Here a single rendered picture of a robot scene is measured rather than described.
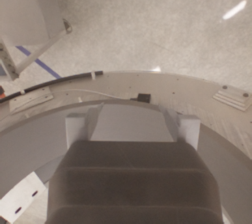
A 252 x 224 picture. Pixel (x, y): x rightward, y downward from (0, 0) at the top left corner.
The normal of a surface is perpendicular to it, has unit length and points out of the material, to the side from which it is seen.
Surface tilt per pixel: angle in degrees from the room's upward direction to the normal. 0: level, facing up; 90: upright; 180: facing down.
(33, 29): 0
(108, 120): 3
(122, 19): 0
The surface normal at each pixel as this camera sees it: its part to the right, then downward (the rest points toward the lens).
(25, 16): -0.13, 0.61
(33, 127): 0.54, 0.46
